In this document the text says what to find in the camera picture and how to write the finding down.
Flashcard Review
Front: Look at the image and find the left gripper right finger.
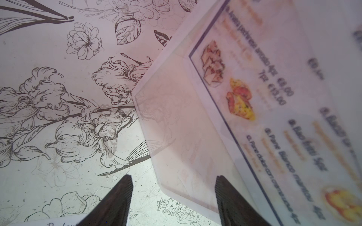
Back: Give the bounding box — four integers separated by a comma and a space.
215, 176, 271, 226

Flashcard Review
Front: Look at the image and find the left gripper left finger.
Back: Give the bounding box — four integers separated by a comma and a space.
78, 174, 133, 226

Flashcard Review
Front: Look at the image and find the old red menu sheet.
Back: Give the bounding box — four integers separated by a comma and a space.
10, 214, 87, 226

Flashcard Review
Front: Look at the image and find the clear acrylic menu holder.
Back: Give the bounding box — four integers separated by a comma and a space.
134, 1, 362, 223

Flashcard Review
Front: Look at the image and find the Dim Sum Inn menu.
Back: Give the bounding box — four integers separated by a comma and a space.
187, 1, 362, 226

